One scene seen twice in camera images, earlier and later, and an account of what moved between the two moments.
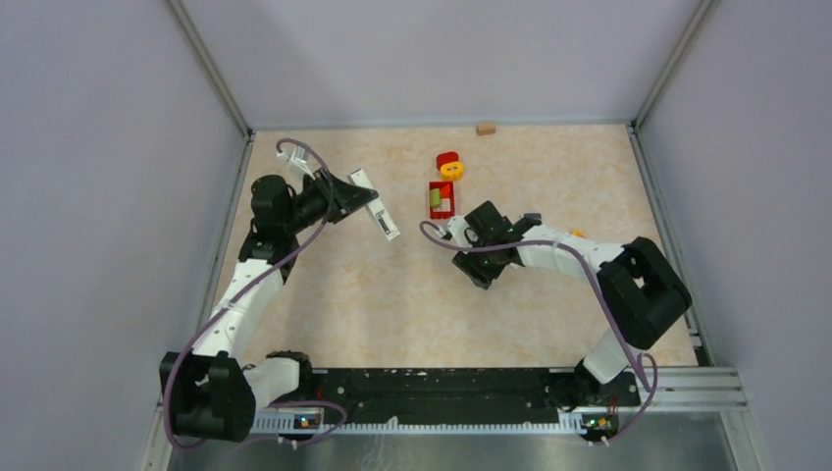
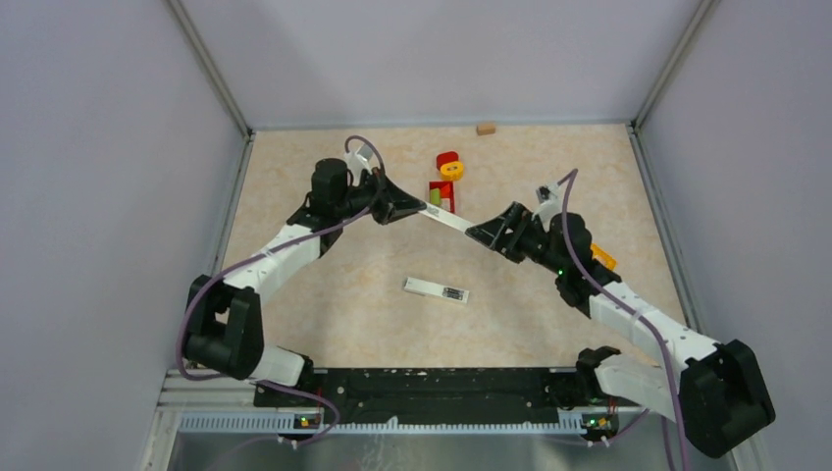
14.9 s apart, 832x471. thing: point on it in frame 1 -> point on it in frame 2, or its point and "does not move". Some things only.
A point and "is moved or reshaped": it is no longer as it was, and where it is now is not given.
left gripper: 340,198 -> 393,203
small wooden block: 486,129 does not move
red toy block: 445,157 does not move
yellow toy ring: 451,171 does not move
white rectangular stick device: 377,208 is moved or reshaped
